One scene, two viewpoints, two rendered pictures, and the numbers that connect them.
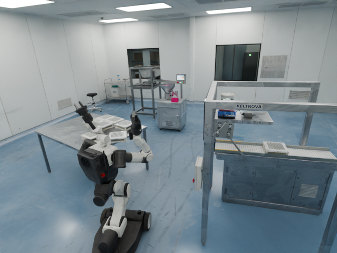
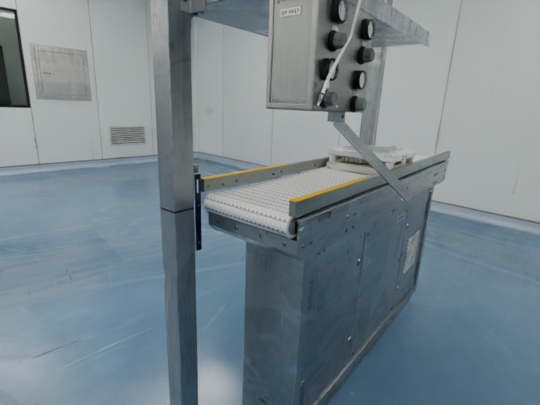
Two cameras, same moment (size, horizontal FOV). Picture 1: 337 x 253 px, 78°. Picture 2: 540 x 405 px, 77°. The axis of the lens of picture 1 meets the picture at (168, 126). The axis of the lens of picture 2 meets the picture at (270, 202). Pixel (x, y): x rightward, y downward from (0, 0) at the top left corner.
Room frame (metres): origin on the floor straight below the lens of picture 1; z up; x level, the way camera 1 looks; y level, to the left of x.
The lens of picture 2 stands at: (2.05, 0.06, 1.02)
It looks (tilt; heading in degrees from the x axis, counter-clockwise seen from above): 16 degrees down; 293
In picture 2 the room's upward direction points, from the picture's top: 2 degrees clockwise
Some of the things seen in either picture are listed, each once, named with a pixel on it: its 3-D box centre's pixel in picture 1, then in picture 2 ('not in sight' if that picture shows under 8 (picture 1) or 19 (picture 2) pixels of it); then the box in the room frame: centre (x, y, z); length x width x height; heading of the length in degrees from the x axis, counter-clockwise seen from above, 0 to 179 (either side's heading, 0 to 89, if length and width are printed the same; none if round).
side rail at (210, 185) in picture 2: (268, 144); (333, 160); (2.35, -1.27, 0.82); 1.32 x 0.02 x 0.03; 75
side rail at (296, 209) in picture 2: (273, 154); (402, 170); (2.09, -1.20, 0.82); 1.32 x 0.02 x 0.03; 75
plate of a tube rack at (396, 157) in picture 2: (275, 146); (372, 153); (2.21, -1.27, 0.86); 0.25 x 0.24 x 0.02; 165
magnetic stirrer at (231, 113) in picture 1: (226, 112); not in sight; (2.33, -0.69, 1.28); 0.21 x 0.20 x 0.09; 165
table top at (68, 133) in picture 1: (91, 129); not in sight; (3.17, 1.27, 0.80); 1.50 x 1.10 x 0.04; 54
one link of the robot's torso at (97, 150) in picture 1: (101, 162); not in sight; (1.63, 0.62, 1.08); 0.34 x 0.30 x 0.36; 57
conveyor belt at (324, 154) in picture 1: (271, 153); (366, 176); (2.22, -1.24, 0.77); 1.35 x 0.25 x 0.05; 75
